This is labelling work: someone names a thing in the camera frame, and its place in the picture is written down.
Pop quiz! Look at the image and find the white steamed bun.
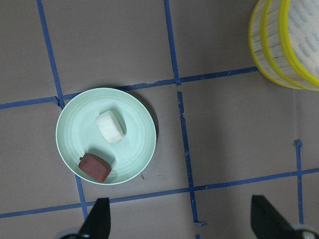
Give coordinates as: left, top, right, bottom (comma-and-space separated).
95, 111, 124, 144

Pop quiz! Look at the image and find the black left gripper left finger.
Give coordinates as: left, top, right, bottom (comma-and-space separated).
79, 198, 111, 239

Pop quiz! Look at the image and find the yellow bamboo steamer layer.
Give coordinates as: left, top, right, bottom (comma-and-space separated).
248, 0, 319, 91

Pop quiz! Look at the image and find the brown red bun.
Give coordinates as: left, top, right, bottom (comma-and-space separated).
78, 153, 112, 182

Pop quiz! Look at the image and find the light green plate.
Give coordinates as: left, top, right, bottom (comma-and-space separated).
55, 88, 157, 185

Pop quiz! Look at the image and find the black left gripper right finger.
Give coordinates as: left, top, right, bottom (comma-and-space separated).
250, 195, 302, 239

